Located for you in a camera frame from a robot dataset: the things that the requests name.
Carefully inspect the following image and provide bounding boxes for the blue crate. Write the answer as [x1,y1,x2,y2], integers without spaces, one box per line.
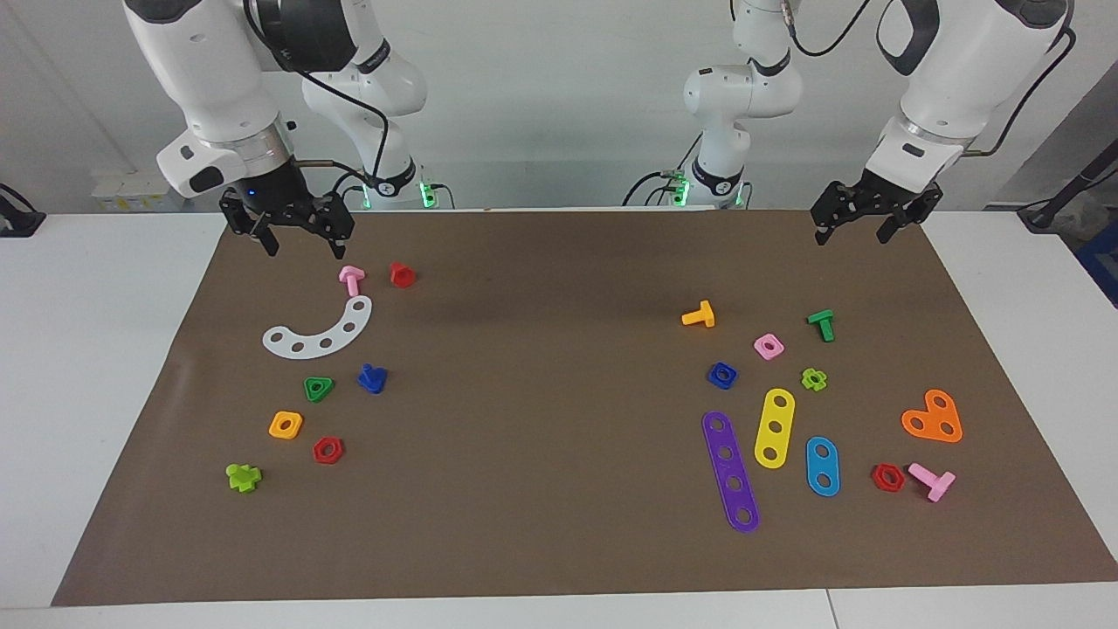
[1077,218,1118,308]

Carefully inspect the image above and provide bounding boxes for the brown table mat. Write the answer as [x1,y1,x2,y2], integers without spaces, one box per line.
[51,208,1118,607]

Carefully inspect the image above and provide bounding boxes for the black base cable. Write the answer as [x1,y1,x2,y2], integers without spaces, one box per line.
[622,169,700,208]

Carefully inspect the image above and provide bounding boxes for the purple four-hole plate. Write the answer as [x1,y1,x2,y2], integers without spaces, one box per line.
[701,411,761,534]

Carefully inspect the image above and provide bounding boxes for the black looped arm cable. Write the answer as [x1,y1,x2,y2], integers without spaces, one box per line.
[782,0,873,59]

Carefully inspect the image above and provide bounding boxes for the white labelled box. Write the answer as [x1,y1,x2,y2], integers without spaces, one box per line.
[92,170,173,211]

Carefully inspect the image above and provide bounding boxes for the black clamp device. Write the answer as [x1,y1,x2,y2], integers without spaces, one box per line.
[0,183,46,238]

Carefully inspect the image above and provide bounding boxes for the blue two-hole plate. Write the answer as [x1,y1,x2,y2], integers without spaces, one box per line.
[804,436,841,498]

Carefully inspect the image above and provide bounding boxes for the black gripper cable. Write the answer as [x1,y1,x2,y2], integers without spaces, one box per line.
[243,0,390,189]
[961,26,1077,158]

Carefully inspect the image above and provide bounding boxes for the orange heart hole plate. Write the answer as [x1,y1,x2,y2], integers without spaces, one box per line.
[901,389,963,445]

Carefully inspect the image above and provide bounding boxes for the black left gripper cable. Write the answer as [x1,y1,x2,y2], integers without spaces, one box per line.
[961,26,1077,158]

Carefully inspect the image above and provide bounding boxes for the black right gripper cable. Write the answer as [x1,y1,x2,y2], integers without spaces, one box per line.
[243,0,390,189]

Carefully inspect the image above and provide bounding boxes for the black tripod stand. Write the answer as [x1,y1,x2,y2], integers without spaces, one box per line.
[1018,140,1118,232]

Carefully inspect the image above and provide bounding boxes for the yellow three-hole plate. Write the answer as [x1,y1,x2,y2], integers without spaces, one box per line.
[754,388,797,470]

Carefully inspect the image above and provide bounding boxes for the white curved hole plate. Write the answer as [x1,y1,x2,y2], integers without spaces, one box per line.
[262,295,374,360]

